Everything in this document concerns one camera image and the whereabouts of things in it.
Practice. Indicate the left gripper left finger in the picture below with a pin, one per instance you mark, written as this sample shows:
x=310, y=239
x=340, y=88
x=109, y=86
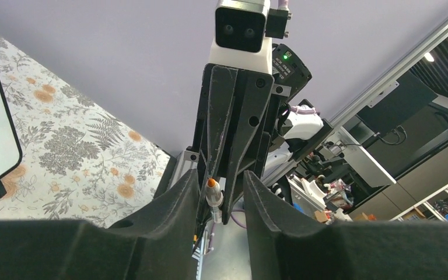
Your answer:
x=154, y=242

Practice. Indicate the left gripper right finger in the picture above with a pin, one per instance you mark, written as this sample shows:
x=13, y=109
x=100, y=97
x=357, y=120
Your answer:
x=287, y=244

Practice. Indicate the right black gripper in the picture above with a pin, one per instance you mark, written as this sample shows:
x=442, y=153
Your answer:
x=256, y=127

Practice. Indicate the white marker pen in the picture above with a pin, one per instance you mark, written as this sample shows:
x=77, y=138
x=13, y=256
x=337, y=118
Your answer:
x=214, y=198

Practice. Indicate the floral table mat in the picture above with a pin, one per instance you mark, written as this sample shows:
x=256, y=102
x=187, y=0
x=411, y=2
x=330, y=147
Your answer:
x=79, y=161

